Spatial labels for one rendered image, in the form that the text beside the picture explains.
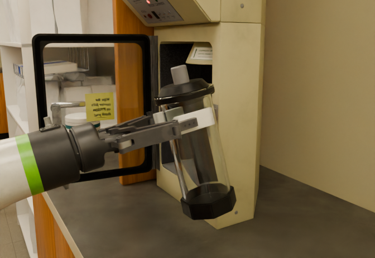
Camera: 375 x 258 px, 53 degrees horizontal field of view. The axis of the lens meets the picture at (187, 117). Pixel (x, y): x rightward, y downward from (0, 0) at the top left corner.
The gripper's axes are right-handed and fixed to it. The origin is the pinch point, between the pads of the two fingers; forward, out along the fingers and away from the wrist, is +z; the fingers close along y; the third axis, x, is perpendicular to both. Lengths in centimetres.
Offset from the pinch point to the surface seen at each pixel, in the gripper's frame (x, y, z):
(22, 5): -45, 119, -12
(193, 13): -18.7, 10.9, 11.3
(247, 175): 20.2, 12.8, 17.8
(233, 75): -4.1, 9.6, 17.2
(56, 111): -3.4, 39.8, -17.7
